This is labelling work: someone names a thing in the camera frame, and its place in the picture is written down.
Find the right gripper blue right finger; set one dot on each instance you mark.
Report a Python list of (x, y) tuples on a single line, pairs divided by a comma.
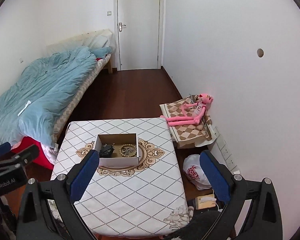
[(217, 174)]

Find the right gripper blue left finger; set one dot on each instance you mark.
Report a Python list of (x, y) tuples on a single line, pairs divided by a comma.
[(82, 173)]

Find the black smart band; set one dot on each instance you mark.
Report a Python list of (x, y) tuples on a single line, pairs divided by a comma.
[(106, 151)]

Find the beige tissue box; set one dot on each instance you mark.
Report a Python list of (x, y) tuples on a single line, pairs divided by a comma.
[(205, 202)]

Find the white plastic bag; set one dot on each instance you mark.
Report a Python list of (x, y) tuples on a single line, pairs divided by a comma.
[(194, 172)]

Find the white cardboard box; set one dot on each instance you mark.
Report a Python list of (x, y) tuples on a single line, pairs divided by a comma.
[(126, 153)]

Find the light blue duvet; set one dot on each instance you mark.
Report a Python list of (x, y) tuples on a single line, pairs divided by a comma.
[(31, 106)]

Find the patterned white tablecloth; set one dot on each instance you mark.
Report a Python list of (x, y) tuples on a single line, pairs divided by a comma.
[(144, 201)]

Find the pink panther plush toy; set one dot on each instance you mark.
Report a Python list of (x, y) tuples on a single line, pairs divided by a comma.
[(183, 113)]

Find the bed with checkered mattress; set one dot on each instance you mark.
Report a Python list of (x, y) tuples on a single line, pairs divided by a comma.
[(104, 62)]

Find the white pillow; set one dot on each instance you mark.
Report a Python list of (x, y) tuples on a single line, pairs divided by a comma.
[(95, 41)]

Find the white door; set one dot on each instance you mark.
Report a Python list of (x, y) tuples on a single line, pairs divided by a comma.
[(139, 33)]

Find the white wall power strip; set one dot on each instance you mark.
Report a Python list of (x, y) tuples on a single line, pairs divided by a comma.
[(225, 152)]

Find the wall light switch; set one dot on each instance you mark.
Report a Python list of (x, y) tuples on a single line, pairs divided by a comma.
[(109, 12)]

